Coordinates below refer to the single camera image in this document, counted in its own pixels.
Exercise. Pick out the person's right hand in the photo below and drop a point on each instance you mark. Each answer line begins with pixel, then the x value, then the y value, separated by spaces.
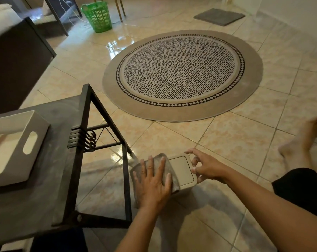
pixel 211 169

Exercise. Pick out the person's left hand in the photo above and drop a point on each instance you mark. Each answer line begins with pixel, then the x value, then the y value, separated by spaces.
pixel 150 190

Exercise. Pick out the person's left middle finger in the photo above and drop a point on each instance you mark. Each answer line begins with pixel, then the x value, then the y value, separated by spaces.
pixel 151 167

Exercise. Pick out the person's right thumb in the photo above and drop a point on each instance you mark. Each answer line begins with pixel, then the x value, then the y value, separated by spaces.
pixel 197 171

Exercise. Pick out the person's left little finger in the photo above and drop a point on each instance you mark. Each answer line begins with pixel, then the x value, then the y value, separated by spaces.
pixel 136 178

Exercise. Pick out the person's left thumb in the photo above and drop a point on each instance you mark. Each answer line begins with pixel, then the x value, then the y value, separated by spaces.
pixel 169 182

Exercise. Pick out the gray cleaning cloth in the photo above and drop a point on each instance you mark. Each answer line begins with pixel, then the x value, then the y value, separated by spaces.
pixel 156 166

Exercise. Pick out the beige lidded plastic bin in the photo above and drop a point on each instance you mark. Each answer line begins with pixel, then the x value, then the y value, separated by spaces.
pixel 180 169

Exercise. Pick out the person's left forearm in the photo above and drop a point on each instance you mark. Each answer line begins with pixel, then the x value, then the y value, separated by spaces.
pixel 138 230

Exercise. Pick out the person's right forearm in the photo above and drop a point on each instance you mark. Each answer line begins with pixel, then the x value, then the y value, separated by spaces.
pixel 266 207

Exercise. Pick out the black metal hooks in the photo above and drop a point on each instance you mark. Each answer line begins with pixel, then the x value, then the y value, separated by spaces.
pixel 82 139

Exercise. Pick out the black metal side table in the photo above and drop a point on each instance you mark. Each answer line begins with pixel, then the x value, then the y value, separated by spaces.
pixel 56 160

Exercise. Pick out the round patterned beige rug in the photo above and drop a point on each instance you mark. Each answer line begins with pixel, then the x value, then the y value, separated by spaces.
pixel 182 73

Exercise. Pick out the person's bare leg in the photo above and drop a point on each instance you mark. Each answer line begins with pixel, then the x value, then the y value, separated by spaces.
pixel 297 149

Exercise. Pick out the person's black shorts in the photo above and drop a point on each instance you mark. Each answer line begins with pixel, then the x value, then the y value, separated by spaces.
pixel 302 188

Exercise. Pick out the white plastic tray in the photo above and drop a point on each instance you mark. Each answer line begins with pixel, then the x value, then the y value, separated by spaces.
pixel 8 154

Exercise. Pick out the gray floor mat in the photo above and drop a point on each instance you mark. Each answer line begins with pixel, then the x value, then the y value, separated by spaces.
pixel 218 17

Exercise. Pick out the green plastic laundry basket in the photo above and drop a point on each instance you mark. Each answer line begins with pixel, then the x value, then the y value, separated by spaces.
pixel 99 18

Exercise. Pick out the gold metal furniture legs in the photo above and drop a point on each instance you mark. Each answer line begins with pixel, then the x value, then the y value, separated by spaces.
pixel 119 9

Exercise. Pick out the white mattress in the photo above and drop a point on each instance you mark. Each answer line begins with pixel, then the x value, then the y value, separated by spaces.
pixel 2 20

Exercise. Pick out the dark wooden bed frame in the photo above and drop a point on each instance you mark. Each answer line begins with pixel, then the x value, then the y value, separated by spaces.
pixel 14 68

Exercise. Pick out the black metal furniture frame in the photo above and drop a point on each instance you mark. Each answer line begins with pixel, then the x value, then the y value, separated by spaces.
pixel 61 20

